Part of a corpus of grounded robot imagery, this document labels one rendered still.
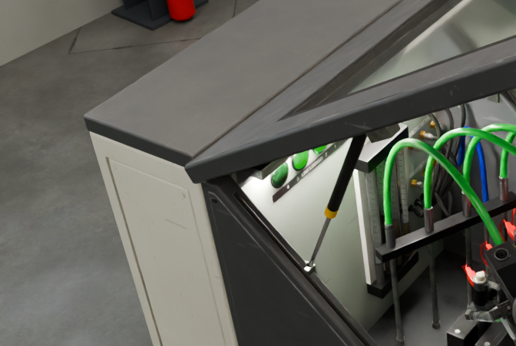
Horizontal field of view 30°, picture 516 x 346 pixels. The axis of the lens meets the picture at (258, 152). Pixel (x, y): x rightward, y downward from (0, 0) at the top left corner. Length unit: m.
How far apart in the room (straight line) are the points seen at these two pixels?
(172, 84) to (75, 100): 3.24
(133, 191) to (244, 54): 0.34
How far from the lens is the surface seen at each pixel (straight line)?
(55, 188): 4.39
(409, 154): 2.07
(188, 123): 1.67
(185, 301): 1.89
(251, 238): 1.60
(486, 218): 1.59
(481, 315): 1.74
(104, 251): 3.93
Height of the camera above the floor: 2.36
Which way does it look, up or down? 33 degrees down
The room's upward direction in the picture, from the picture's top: 11 degrees counter-clockwise
